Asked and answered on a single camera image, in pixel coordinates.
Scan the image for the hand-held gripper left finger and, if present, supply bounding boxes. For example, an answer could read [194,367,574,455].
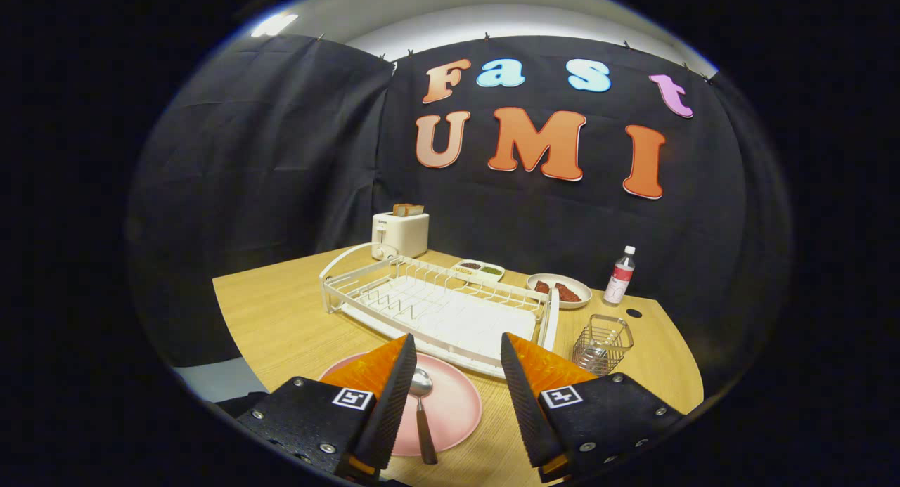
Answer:
[236,334,418,482]

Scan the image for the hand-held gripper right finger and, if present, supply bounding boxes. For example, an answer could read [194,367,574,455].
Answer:
[501,332,686,482]

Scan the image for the metal spoon with dark handle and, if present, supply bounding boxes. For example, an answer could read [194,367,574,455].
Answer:
[409,368,438,465]

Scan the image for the pink plate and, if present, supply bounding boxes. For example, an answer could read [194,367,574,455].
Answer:
[319,351,483,457]

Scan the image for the metal wire basket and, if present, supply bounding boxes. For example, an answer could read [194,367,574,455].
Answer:
[572,314,634,376]

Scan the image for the white wire dish rack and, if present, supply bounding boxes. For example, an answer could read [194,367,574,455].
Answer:
[320,242,560,379]

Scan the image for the beige plate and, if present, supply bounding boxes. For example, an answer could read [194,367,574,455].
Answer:
[527,273,593,309]

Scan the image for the white divided dish with beans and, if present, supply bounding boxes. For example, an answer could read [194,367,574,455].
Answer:
[450,259,505,283]

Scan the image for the clear plastic water bottle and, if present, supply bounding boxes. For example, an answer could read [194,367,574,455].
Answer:
[603,246,636,305]

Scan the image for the white toaster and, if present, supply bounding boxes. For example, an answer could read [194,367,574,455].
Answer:
[372,212,430,260]

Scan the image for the black backdrop cloth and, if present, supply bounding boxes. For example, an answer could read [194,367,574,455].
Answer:
[127,34,795,403]

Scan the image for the ceiling light panel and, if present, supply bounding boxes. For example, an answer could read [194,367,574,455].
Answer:
[251,14,299,38]

